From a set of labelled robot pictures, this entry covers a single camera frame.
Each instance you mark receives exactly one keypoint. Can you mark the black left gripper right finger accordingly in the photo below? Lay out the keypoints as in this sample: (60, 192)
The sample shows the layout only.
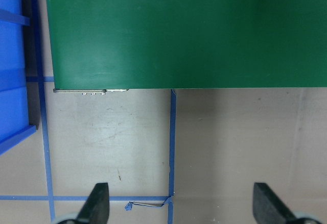
(267, 207)

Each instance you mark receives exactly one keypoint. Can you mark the blue source bin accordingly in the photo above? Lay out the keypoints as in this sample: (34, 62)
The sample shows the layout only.
(15, 125)

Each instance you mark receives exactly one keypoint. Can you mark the green conveyor belt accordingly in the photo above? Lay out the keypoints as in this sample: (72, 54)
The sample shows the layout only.
(187, 44)

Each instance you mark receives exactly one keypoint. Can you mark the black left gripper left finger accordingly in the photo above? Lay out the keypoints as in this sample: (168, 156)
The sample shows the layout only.
(96, 207)

